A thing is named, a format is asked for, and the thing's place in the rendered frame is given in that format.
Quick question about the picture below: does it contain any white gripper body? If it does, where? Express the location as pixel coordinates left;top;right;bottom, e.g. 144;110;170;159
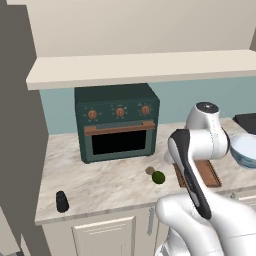
163;149;174;166

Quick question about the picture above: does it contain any green lime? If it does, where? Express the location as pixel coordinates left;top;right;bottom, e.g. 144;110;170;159
151;170;167;185

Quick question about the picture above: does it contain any beige garlic bulb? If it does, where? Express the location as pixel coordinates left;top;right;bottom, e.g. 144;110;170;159
144;165;156;176

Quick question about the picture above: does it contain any brown wooden cutting board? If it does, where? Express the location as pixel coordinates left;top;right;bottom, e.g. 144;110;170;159
173;159;223;189

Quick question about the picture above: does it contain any pale blue bowl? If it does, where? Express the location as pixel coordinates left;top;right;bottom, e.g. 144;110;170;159
229;133;256;170

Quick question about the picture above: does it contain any cream base cabinet door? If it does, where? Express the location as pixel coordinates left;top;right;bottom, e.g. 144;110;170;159
71;215;137;256
139;205;170;256

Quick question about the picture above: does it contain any black condiment shaker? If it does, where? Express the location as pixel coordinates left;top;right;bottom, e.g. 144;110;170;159
55;190;70;214

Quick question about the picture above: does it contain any tall grey cabinet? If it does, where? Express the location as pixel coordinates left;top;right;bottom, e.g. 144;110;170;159
0;0;53;256

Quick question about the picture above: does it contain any copper toaster oven knob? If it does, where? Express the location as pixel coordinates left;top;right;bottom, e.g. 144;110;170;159
115;106;126;118
87;109;99;121
140;104;151;116

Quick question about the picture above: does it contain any dark green toaster oven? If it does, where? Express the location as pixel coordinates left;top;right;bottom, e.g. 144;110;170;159
74;83;161;165

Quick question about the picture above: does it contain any dark green toaster oven door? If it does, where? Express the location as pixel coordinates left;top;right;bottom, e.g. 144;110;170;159
82;121;157;158

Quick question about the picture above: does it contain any black hob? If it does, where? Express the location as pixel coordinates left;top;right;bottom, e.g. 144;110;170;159
232;112;256;136

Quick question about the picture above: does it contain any cream drawer front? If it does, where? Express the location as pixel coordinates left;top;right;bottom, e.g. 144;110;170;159
233;194;256;212

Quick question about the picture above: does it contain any copper toaster oven handle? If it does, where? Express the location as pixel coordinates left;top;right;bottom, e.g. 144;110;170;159
83;120;157;137

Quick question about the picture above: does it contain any silver cabinet door handle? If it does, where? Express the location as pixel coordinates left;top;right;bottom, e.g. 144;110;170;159
147;206;156;237

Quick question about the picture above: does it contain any cream wall cabinet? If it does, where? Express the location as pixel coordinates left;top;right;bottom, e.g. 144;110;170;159
6;0;256;92

